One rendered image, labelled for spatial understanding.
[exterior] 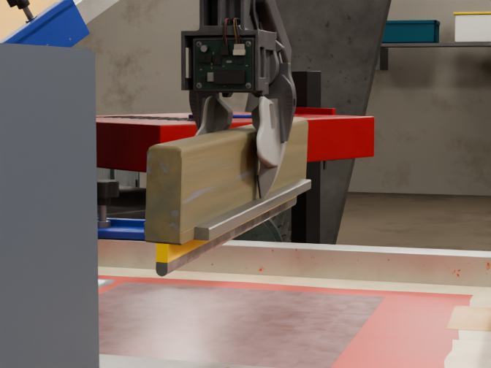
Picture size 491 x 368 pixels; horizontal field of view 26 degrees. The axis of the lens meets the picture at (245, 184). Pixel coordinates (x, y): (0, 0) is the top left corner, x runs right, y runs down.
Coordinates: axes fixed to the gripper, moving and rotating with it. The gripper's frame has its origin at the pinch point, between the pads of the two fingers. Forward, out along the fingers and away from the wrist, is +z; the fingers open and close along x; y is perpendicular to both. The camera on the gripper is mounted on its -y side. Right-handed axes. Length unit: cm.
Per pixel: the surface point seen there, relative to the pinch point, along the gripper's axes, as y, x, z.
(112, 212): -79, -47, 14
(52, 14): -58, -48, -20
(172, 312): -3.6, -8.4, 13.6
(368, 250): -26.2, 7.5, 10.1
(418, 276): -25.5, 13.4, 12.8
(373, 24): -369, -49, -33
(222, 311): -5.3, -3.7, 13.6
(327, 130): -124, -18, 1
